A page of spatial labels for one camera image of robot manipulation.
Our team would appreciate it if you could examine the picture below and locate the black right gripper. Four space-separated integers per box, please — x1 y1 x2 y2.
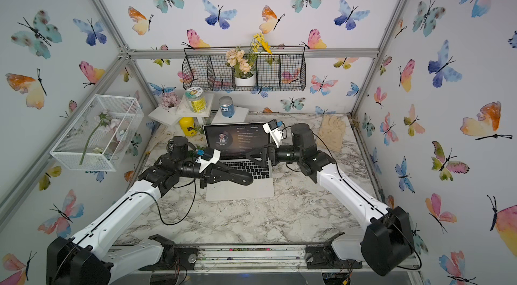
246 141 304 171

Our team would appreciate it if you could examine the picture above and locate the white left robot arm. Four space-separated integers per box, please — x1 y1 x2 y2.
46 136 253 284

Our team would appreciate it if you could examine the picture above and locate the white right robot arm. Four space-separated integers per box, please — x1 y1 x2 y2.
246 119 416 276

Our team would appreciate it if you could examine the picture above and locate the silver laptop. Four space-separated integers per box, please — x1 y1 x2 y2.
203 123 274 201

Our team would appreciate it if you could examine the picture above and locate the white riser shelf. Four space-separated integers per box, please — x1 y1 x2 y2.
210 106 250 126

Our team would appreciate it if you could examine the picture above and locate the blue can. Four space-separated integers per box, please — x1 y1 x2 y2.
219 96 235 118

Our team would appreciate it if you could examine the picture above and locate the cream fabric glove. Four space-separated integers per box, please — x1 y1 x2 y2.
317 115 347 153

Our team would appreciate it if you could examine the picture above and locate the yellow bottle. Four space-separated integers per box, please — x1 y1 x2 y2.
179 117 197 137

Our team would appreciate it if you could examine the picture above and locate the yellow label jar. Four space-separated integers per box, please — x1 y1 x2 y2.
185 86 207 113

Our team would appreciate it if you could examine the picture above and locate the white pot with flowers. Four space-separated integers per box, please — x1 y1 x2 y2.
226 33 273 87

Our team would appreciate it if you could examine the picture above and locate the white corner shelf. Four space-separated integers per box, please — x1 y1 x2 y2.
148 93 215 126

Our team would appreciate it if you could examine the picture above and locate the small pink flower pot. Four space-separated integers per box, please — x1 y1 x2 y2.
160 92 181 111

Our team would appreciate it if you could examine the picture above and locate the pink artificial flower stem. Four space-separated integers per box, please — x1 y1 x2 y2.
79 110 121 166

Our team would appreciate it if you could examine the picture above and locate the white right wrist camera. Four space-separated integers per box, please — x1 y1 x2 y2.
263 119 284 148

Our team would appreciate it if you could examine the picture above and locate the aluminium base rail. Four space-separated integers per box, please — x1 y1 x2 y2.
76 243 421 274

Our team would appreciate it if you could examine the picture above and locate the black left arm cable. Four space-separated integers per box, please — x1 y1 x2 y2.
132 177 197 227

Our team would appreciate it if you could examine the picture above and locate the black wire wall basket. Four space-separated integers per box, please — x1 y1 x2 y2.
179 45 306 92

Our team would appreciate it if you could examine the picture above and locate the white mesh wall box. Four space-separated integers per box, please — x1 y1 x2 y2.
50 95 144 172

